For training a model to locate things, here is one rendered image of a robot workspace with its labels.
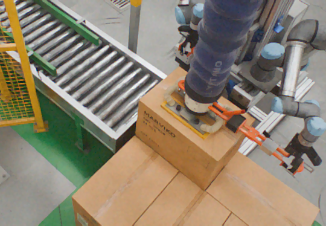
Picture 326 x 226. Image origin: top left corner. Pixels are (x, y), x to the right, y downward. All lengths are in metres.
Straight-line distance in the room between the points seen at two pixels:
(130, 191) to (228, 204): 0.62
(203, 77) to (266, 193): 1.01
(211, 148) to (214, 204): 0.44
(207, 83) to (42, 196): 1.67
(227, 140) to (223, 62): 0.57
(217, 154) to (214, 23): 0.83
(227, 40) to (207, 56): 0.16
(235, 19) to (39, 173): 2.08
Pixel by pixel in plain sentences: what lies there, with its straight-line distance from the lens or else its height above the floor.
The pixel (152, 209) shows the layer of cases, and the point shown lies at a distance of 2.46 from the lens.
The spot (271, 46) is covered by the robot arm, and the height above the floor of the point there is 1.26.
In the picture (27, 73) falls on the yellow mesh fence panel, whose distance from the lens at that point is 2.79.
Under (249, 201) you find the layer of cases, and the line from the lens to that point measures 2.62.
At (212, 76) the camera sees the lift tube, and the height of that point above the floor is 1.38.
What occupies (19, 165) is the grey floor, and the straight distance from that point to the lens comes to 3.25.
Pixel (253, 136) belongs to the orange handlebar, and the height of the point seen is 1.09.
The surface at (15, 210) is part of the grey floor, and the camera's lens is 3.11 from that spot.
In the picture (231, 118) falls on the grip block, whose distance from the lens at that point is 2.20.
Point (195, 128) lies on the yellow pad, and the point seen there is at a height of 0.97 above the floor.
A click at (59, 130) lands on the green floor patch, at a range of 3.36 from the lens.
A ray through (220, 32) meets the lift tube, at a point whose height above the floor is 1.70.
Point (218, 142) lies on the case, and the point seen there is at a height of 0.95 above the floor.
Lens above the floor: 2.84
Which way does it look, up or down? 51 degrees down
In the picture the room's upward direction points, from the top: 6 degrees clockwise
